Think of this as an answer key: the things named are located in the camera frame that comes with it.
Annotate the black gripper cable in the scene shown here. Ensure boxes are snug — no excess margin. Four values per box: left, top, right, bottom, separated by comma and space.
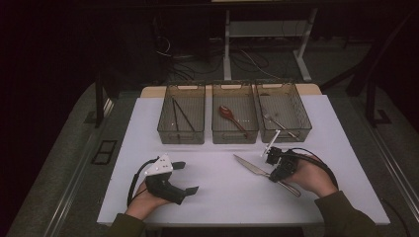
126, 156, 161, 207
289, 147, 340, 191

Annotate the black chopstick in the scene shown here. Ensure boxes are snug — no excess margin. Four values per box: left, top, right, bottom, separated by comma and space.
171, 98, 181, 143
172, 97, 197, 133

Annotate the silver table knife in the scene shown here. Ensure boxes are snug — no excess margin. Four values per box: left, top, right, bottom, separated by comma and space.
232, 153, 302, 198

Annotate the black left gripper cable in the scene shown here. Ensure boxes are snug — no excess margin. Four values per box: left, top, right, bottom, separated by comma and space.
126, 156, 161, 207

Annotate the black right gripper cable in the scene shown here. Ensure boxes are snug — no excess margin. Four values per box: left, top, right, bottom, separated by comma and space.
289, 147, 340, 191

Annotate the aluminium rail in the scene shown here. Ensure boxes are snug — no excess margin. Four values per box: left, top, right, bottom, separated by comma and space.
368, 126, 419, 213
42, 98, 116, 237

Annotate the person's right hand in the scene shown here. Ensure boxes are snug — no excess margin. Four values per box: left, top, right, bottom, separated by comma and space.
285, 153, 340, 199

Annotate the person's left hand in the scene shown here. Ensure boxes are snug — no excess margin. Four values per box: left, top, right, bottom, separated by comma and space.
125, 180, 173, 221

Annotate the tangle of floor cables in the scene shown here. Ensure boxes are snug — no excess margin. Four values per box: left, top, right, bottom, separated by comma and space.
152, 33, 285, 82

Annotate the silver fork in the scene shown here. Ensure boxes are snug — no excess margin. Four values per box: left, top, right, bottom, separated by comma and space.
262, 109, 299, 141

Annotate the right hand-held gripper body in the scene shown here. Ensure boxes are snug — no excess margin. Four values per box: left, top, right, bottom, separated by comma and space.
261, 128, 301, 181

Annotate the smoky transparent plastic bin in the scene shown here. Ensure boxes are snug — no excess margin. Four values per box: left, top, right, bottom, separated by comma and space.
156, 84, 207, 145
210, 82, 260, 145
254, 81, 313, 144

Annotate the white metal stand frame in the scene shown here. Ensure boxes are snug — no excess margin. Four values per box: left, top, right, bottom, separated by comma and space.
222, 7, 319, 83

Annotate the black metal stand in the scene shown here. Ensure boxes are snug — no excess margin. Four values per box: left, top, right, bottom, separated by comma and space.
94, 70, 116, 129
365, 80, 393, 128

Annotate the reddish brown wooden spoon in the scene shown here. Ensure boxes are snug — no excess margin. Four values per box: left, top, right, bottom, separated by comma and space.
218, 105, 250, 136

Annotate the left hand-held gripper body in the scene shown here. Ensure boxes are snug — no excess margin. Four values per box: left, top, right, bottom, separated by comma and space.
143, 152, 188, 206

